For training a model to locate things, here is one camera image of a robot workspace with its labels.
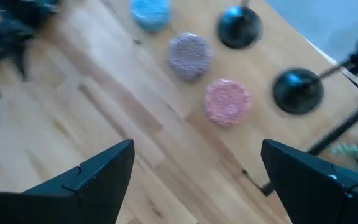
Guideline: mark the pink patterned candle tin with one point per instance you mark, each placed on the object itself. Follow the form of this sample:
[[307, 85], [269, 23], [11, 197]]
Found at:
[[227, 102]]

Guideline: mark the green succulent plant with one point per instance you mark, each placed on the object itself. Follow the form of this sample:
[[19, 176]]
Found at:
[[353, 152]]

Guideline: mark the black candlestick holder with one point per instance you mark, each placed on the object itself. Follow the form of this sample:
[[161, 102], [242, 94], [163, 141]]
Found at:
[[297, 91], [239, 28]]

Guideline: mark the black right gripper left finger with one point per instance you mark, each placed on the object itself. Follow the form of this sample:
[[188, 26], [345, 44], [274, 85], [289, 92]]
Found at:
[[73, 199]]

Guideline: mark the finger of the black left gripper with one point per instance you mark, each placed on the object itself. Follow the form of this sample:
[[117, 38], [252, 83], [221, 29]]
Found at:
[[22, 63]]

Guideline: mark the wooden shelf with black legs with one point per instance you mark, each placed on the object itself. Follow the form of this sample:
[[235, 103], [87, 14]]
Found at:
[[261, 67]]

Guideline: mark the blue patterned candle tin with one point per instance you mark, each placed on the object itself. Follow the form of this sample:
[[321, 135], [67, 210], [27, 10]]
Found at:
[[150, 14]]

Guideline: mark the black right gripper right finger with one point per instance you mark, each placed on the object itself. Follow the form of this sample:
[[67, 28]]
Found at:
[[322, 199]]

